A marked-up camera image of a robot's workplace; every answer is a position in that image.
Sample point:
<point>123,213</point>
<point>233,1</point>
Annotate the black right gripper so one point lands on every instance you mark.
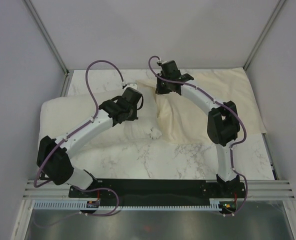
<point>159,90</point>

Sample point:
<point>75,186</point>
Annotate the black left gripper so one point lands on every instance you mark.
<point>134,116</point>

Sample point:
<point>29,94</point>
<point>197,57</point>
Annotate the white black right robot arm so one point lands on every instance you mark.
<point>222,125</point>

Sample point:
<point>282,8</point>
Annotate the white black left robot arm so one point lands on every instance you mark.
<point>55,154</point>

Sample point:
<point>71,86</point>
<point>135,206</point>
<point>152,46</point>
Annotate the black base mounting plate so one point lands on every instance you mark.
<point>158,192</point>

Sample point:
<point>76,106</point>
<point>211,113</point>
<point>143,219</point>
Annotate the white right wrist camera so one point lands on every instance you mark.
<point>161,62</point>

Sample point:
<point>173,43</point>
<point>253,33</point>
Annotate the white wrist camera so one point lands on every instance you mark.
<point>132,85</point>
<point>161,62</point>

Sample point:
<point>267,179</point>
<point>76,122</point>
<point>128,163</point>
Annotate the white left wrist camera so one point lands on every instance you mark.
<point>132,85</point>

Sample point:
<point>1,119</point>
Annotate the left aluminium frame post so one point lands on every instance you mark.
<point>45,34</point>

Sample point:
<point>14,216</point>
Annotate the aluminium frame post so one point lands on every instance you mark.
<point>45,34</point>
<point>264,32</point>

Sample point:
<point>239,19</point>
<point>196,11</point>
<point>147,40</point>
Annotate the right aluminium frame post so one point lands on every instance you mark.
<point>264,32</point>

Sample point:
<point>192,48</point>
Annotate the white slotted cable duct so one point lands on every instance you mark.
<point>87,205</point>

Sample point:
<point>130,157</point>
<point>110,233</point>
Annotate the aluminium front rail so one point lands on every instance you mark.
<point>254,190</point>

